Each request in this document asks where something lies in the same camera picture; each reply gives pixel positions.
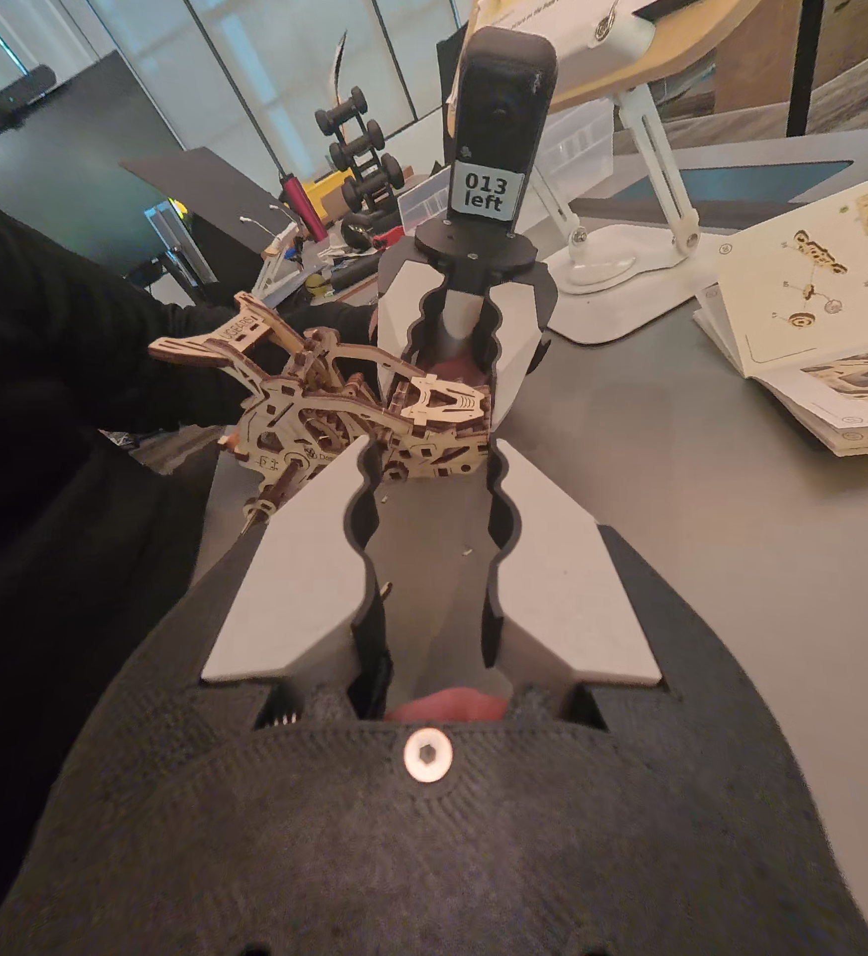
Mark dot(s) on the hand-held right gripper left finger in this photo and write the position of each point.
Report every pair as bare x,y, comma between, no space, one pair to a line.
284,597

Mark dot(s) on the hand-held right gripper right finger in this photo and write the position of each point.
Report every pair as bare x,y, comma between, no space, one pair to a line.
583,597

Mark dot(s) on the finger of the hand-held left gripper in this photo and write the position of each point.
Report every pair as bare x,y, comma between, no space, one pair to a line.
520,336
396,314

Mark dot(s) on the wooden mechanical model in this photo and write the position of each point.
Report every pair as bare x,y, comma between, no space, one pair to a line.
292,418

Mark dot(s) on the person's left forearm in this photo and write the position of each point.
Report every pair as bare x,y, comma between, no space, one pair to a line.
217,343

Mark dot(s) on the person's left hand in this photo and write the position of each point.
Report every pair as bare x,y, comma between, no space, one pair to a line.
456,367

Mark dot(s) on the person's right hand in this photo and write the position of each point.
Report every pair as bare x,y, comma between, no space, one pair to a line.
449,706

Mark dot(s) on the white tablet stand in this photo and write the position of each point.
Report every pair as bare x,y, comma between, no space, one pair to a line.
628,299

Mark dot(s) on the tan-edged white panel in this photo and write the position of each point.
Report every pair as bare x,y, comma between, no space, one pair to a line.
628,37

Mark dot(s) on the red cylindrical tool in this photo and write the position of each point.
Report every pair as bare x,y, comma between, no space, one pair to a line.
303,205

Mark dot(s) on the open instruction booklet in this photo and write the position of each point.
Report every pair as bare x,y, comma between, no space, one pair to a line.
800,299

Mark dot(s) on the black bar-shaped device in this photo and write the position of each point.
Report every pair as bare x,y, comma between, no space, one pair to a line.
0,112

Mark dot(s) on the black upright post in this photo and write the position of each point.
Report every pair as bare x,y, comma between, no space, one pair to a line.
803,67

